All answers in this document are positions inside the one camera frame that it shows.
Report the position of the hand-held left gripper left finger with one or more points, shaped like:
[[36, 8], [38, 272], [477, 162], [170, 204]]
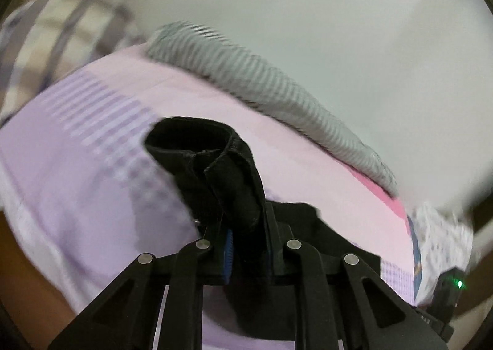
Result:
[[228, 253]]

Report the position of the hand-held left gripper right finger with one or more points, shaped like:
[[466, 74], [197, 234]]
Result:
[[275, 253]]

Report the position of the black pants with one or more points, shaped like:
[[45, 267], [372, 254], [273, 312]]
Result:
[[231, 180]]

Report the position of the white dotted cloth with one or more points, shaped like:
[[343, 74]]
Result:
[[439, 234]]

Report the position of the pink and purple bed sheet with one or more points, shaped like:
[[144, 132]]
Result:
[[96, 180]]

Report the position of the grey white striped blanket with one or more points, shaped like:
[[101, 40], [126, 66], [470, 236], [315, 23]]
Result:
[[269, 84]]

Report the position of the plaid pillow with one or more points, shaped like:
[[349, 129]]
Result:
[[57, 34]]

